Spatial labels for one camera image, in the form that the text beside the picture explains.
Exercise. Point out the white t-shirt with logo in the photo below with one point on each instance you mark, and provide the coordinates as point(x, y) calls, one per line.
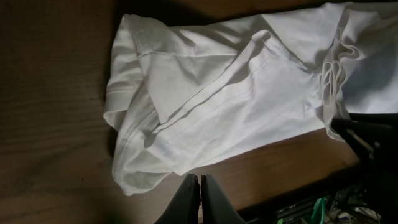
point(190, 96)

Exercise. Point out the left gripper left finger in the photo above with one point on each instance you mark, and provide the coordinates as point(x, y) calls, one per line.
point(184, 206)

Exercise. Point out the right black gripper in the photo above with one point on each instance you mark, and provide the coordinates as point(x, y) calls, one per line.
point(373, 138)

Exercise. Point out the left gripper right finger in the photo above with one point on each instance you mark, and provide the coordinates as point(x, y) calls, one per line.
point(216, 207)

